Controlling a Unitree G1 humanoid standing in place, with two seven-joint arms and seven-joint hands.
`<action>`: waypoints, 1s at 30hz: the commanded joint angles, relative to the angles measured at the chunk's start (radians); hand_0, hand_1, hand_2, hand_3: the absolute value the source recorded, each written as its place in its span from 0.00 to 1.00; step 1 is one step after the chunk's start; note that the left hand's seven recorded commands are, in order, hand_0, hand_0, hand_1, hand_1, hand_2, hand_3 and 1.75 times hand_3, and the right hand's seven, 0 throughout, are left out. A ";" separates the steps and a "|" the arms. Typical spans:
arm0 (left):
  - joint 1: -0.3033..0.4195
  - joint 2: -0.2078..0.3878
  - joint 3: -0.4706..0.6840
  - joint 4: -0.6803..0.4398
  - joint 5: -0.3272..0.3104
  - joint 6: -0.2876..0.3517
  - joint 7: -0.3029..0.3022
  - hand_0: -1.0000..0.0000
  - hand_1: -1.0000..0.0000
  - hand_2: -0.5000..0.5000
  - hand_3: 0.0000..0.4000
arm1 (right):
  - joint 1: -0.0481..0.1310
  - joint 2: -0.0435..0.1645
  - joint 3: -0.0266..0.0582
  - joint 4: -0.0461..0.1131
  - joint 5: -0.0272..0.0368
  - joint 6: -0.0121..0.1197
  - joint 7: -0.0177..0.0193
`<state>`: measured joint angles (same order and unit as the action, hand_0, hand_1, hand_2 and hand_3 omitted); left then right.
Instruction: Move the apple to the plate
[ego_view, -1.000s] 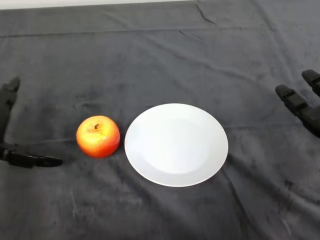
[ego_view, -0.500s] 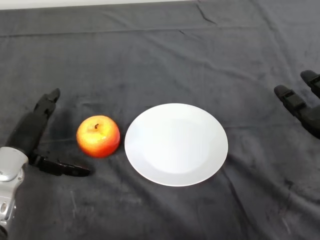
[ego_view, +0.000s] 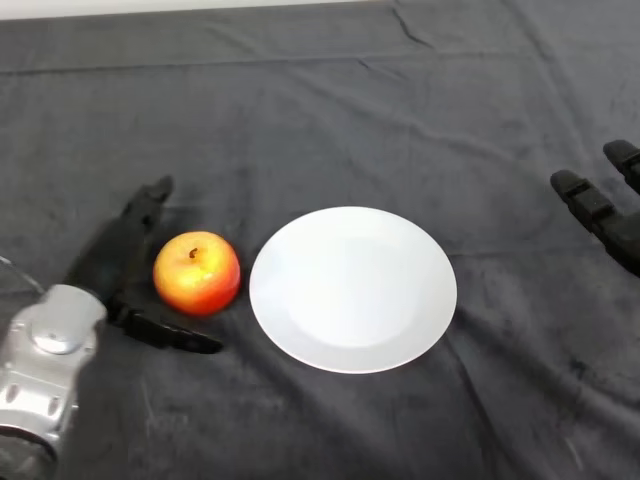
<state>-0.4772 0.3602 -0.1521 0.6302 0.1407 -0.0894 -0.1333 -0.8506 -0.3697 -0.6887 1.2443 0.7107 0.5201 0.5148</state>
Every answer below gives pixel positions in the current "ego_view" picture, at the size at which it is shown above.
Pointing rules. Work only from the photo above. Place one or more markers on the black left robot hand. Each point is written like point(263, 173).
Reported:
point(122, 260)

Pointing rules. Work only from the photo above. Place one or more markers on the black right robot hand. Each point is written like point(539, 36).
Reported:
point(620, 230)

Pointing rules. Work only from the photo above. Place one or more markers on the red yellow apple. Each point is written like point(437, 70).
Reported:
point(196, 272)

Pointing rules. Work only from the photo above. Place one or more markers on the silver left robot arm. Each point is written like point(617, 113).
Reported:
point(40, 350)

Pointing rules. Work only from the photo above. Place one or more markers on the white round plate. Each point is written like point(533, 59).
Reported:
point(352, 290)

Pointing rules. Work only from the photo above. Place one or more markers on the black cloth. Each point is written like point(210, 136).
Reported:
point(320, 125)

